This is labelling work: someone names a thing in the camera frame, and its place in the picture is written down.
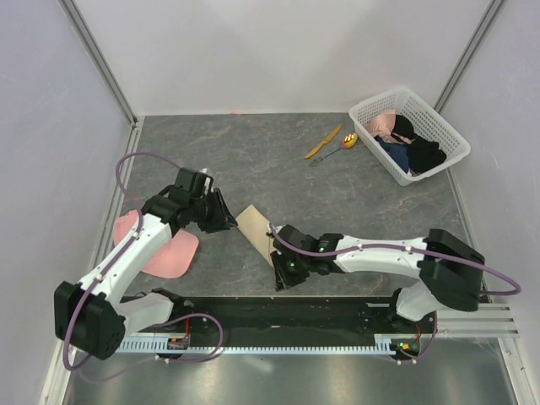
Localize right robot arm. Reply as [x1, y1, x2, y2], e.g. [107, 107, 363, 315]
[268, 224, 485, 332]

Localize colourful spoon green handle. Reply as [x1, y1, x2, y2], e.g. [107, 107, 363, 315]
[310, 132, 359, 166]

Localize yellow plastic knife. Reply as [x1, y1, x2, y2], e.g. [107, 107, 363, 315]
[304, 124, 343, 159]

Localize white plastic basket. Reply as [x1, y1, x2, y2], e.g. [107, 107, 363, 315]
[348, 87, 471, 186]

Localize black clothes in basket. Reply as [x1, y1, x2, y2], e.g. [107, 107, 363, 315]
[391, 115, 447, 175]

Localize beige cloth napkin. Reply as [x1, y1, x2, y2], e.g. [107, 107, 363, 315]
[235, 205, 275, 267]

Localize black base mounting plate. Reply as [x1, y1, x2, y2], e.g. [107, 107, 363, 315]
[136, 296, 436, 338]

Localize pink baseball cap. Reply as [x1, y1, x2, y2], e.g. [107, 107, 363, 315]
[113, 210, 199, 279]

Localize right aluminium frame post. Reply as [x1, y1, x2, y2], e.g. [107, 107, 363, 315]
[434, 0, 506, 113]

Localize navy cloth in basket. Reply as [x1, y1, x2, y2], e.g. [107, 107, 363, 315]
[375, 137, 409, 174]

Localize pink cloth in basket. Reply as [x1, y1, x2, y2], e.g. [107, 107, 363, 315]
[364, 110, 397, 138]

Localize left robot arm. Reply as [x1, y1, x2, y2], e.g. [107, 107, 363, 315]
[53, 168, 237, 360]

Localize aluminium front rail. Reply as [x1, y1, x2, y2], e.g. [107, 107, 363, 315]
[58, 300, 521, 338]

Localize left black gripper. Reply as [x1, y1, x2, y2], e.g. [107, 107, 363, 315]
[189, 188, 238, 235]

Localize white slotted cable duct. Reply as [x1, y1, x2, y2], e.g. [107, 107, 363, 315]
[116, 333, 420, 355]

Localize left aluminium frame post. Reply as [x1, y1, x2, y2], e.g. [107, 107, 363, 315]
[58, 0, 138, 127]

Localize aluminium frame post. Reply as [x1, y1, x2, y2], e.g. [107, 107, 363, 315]
[58, 0, 138, 127]
[434, 0, 506, 113]

